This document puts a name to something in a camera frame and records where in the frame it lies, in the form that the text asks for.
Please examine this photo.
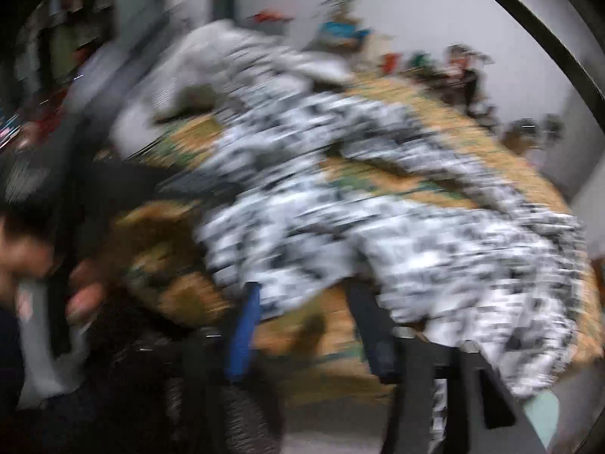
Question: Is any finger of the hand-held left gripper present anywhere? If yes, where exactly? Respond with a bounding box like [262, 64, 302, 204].
[161, 169, 247, 200]

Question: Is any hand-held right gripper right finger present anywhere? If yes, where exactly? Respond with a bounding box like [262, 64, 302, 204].
[347, 280, 540, 454]

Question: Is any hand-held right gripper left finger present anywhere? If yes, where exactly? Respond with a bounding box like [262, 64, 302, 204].
[180, 281, 263, 454]

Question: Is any black-spotted white garment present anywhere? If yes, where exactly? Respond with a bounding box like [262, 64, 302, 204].
[189, 33, 591, 440]

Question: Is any grey knit sweater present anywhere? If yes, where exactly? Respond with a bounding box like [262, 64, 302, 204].
[111, 21, 353, 162]

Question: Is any row of hanging clothes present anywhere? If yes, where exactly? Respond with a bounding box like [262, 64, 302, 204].
[14, 0, 114, 86]

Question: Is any person's left hand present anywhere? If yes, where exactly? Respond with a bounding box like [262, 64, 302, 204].
[66, 255, 116, 329]

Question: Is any dark speckled cloth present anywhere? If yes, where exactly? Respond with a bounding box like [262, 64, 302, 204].
[165, 331, 284, 454]

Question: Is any red basin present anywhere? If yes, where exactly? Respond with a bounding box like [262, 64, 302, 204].
[246, 9, 294, 24]

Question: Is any pale green cushion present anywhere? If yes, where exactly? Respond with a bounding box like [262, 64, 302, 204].
[524, 390, 561, 450]

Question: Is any teal basin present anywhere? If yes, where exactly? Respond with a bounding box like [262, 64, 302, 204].
[321, 21, 369, 41]

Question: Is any sunflower print blanket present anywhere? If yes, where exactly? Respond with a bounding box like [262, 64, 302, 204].
[95, 76, 596, 403]

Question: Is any black standing fan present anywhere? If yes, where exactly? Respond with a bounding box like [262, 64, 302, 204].
[534, 113, 566, 149]

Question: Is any black cable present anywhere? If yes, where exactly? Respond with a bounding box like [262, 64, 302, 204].
[449, 0, 605, 133]

